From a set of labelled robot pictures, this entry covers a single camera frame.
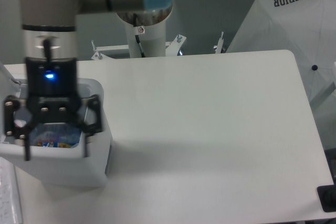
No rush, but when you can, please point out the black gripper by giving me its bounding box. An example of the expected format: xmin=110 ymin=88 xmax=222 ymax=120
xmin=3 ymin=57 xmax=103 ymax=161

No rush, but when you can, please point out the white metal base frame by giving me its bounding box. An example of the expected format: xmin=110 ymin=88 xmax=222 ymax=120
xmin=91 ymin=32 xmax=227 ymax=60

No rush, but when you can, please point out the white open trash can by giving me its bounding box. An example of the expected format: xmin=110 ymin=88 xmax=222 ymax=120
xmin=1 ymin=63 xmax=113 ymax=187

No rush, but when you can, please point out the clear crushed plastic bottle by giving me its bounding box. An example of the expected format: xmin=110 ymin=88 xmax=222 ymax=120
xmin=29 ymin=123 xmax=81 ymax=146

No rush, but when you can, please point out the black device at edge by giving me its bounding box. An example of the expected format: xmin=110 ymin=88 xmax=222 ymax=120
xmin=317 ymin=185 xmax=335 ymax=212

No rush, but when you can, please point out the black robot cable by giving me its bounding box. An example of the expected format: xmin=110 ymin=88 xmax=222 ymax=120
xmin=132 ymin=13 xmax=146 ymax=58

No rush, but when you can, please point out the white Superior umbrella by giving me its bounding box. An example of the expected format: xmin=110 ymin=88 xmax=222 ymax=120
xmin=227 ymin=0 xmax=335 ymax=107

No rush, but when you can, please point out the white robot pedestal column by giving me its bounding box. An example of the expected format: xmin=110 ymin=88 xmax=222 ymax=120
xmin=117 ymin=6 xmax=173 ymax=58

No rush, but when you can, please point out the blue snack package trash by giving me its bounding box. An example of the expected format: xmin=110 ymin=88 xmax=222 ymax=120
xmin=35 ymin=142 xmax=78 ymax=148

